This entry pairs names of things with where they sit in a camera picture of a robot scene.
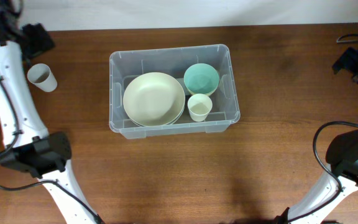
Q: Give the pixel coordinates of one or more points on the clear plastic storage container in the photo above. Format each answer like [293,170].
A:
[124,66]

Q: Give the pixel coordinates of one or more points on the beige plate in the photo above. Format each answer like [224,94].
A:
[154,99]

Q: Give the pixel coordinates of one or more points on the mint green plastic bowl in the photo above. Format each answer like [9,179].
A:
[201,76]

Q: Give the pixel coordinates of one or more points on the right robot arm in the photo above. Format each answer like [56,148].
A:
[340,176]

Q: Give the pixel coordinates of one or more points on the yellow plastic bowl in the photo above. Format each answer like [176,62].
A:
[209,93]

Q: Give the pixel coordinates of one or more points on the grey plastic cup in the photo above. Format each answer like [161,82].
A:
[42,77]

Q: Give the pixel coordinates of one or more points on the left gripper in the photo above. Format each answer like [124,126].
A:
[43,42]

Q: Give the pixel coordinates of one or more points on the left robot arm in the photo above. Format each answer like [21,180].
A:
[28,146]

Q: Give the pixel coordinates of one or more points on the cream plastic cup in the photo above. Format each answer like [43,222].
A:
[199,107]

